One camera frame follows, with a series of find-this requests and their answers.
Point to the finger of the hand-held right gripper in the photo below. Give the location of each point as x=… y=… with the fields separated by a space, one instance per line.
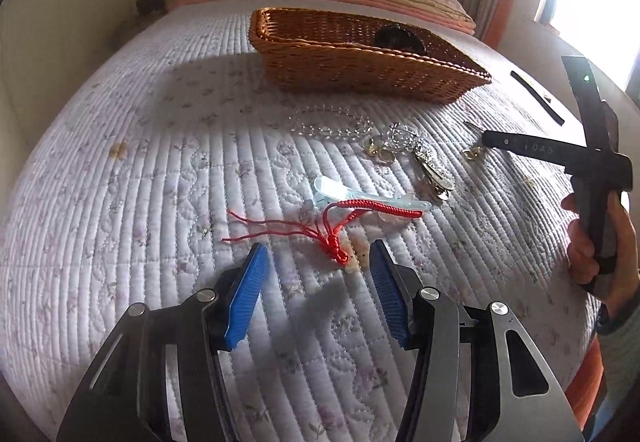
x=530 y=145

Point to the black flat strip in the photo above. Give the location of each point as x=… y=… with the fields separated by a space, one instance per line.
x=537 y=96

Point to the person's right forearm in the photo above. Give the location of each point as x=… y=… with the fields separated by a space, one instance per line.
x=622 y=362

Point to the clear plastic hair clip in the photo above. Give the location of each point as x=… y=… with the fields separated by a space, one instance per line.
x=331 y=187

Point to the small dark box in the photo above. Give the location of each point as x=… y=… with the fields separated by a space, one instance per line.
x=150 y=4

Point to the dark round hair accessory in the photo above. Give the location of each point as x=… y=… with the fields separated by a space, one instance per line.
x=400 y=37

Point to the brown wicker basket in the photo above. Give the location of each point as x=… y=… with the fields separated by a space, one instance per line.
x=350 y=66

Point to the silver rhinestone hair clip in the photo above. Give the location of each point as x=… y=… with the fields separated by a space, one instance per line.
x=433 y=174

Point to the person's right hand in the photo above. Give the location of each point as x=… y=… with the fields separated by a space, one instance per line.
x=625 y=252

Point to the orange bed skirt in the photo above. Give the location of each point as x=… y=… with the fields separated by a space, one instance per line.
x=584 y=384

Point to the crystal and gold jewelry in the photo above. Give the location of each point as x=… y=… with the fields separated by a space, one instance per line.
x=400 y=136

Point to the white quilted floral bedspread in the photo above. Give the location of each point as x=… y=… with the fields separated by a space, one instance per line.
x=150 y=161

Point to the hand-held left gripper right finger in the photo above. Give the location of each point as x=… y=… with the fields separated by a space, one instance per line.
x=387 y=294

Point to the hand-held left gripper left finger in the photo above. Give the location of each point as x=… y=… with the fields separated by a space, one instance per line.
x=246 y=293

